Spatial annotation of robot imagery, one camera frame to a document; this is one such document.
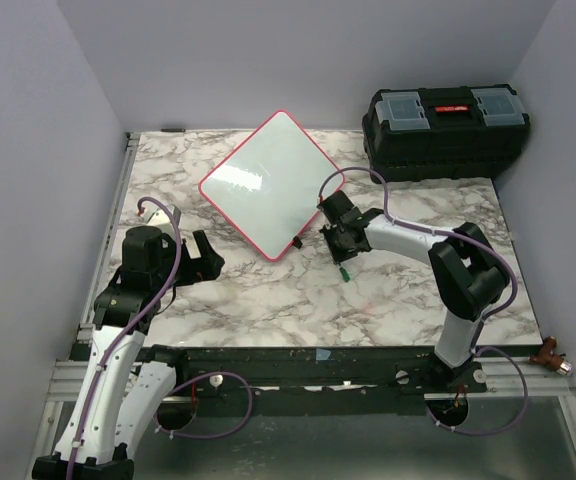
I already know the green whiteboard marker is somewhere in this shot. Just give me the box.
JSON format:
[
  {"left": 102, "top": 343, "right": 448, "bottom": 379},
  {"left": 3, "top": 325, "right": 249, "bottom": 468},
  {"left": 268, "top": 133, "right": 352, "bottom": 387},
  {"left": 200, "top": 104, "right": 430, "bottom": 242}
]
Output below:
[{"left": 339, "top": 266, "right": 351, "bottom": 283}]

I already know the whiteboard with pink frame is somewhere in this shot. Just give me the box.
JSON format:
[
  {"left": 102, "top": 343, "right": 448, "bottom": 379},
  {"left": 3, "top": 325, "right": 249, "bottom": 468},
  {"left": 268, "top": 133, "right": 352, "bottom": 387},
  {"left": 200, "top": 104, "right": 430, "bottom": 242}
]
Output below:
[{"left": 199, "top": 110, "right": 345, "bottom": 261}]

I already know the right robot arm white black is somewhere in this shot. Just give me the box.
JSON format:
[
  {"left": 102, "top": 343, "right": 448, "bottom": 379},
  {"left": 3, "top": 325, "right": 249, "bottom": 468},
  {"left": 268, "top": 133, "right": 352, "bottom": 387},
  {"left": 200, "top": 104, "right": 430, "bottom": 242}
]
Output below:
[{"left": 318, "top": 204, "right": 516, "bottom": 392}]

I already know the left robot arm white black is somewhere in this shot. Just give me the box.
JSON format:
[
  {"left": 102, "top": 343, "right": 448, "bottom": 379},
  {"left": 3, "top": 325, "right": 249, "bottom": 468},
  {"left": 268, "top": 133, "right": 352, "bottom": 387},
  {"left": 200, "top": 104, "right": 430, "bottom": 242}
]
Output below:
[{"left": 31, "top": 226, "right": 225, "bottom": 479}]

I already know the black toolbox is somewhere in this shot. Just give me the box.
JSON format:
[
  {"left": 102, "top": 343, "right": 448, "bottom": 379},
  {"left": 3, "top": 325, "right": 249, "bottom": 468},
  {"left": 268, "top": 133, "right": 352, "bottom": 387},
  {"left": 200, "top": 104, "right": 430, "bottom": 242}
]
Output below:
[{"left": 362, "top": 84, "right": 531, "bottom": 183}]

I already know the copper pipe fitting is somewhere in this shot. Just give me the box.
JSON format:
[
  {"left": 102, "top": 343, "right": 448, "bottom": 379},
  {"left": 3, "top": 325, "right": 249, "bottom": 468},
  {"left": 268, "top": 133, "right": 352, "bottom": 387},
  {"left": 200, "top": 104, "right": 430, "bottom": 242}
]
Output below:
[{"left": 529, "top": 336, "right": 573, "bottom": 376}]

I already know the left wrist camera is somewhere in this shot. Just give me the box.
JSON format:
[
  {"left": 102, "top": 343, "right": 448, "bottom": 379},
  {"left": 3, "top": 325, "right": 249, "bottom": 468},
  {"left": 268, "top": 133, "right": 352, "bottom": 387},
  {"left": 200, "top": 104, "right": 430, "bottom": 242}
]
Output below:
[{"left": 144, "top": 204, "right": 181, "bottom": 237}]

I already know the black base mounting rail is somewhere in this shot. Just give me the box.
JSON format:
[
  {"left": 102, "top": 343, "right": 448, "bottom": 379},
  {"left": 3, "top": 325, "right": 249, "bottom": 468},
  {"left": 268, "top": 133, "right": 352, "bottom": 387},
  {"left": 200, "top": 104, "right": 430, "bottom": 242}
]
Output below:
[{"left": 67, "top": 344, "right": 489, "bottom": 417}]

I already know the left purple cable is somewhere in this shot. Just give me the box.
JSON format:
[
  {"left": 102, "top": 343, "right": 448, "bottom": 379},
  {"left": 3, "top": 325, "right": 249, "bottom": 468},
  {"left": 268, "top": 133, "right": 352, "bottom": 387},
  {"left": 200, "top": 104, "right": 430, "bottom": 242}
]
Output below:
[{"left": 65, "top": 197, "right": 254, "bottom": 480}]

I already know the aluminium frame rail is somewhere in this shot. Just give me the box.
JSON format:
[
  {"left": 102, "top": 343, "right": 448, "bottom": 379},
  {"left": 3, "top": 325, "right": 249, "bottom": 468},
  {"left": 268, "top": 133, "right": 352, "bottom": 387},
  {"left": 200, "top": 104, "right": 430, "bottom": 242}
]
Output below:
[{"left": 47, "top": 132, "right": 141, "bottom": 402}]

